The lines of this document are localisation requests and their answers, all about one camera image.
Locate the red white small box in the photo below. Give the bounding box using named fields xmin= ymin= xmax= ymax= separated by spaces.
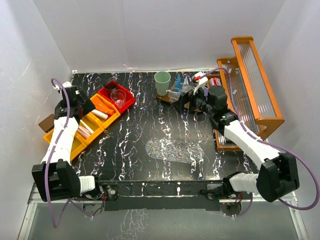
xmin=210 ymin=77 xmax=222 ymax=86

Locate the brown square coaster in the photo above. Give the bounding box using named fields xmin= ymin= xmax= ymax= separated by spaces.
xmin=38 ymin=114 xmax=55 ymax=133

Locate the black front mounting rail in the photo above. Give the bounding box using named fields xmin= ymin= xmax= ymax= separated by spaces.
xmin=80 ymin=180 xmax=245 ymax=215

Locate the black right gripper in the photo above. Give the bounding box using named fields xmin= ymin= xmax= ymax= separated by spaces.
xmin=170 ymin=83 xmax=215 ymax=116

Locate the black cup in bin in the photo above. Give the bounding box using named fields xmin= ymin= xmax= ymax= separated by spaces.
xmin=104 ymin=80 xmax=119 ymax=92

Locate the orange plastic organizer bin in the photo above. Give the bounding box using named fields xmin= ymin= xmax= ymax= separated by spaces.
xmin=50 ymin=93 xmax=121 ymax=163

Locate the orange wooden tiered shelf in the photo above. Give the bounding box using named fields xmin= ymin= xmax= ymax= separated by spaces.
xmin=217 ymin=36 xmax=285 ymax=140

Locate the blue toothpaste tube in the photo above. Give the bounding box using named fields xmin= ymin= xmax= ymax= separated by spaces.
xmin=174 ymin=74 xmax=182 ymax=94

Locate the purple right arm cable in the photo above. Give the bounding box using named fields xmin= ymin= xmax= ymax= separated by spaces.
xmin=202 ymin=67 xmax=320 ymax=218

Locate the silver toothpaste tube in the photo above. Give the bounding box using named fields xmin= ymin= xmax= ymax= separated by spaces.
xmin=182 ymin=76 xmax=191 ymax=93

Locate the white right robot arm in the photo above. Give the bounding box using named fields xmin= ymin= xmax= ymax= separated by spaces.
xmin=173 ymin=72 xmax=300 ymax=203

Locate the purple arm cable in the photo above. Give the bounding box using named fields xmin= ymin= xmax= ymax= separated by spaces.
xmin=202 ymin=67 xmax=320 ymax=218
xmin=44 ymin=77 xmax=93 ymax=229

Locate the orange toothpaste tube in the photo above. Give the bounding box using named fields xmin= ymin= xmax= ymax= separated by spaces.
xmin=94 ymin=98 xmax=115 ymax=115

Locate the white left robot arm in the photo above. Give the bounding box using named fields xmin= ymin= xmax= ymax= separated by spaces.
xmin=31 ymin=78 xmax=104 ymax=202

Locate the red plastic bin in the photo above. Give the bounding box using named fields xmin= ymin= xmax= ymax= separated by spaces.
xmin=97 ymin=78 xmax=136 ymax=114

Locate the glittery oval mat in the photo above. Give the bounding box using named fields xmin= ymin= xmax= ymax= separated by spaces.
xmin=145 ymin=138 xmax=204 ymax=164

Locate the clear drinking glass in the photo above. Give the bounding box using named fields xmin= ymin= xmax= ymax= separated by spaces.
xmin=110 ymin=89 xmax=126 ymax=108

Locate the green plastic cup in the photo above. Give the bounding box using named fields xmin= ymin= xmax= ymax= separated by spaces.
xmin=154 ymin=71 xmax=171 ymax=96

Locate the brown oval wooden tray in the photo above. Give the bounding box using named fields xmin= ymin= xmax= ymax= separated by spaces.
xmin=156 ymin=89 xmax=202 ymax=113

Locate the light blue toothbrush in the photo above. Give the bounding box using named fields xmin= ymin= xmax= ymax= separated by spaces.
xmin=166 ymin=90 xmax=181 ymax=96

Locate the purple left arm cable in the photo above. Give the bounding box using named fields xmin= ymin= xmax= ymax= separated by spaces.
xmin=44 ymin=77 xmax=93 ymax=229

